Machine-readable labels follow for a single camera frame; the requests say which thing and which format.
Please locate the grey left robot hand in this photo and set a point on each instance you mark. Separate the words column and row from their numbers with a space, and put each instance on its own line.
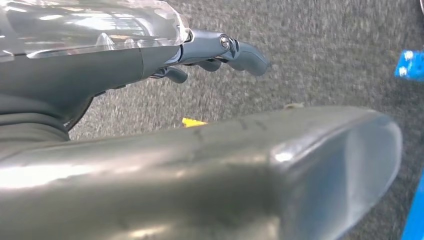
column 82, row 66

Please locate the blue metal shelf rack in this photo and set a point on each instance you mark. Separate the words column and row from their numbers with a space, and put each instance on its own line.
column 409, row 66

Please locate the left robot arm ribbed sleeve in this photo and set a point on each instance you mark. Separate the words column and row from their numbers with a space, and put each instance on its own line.
column 26, row 126

